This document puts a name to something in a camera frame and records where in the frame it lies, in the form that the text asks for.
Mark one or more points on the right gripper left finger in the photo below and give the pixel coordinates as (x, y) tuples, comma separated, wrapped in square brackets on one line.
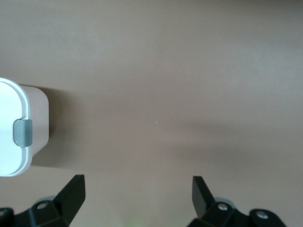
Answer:
[(59, 212)]

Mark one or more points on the brown table cover sheet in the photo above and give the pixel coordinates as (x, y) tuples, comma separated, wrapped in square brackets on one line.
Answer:
[(151, 71)]

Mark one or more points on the white box lid grey latches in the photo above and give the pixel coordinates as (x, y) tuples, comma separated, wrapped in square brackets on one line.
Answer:
[(9, 132)]

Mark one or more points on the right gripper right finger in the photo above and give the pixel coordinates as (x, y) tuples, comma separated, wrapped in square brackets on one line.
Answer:
[(213, 217)]

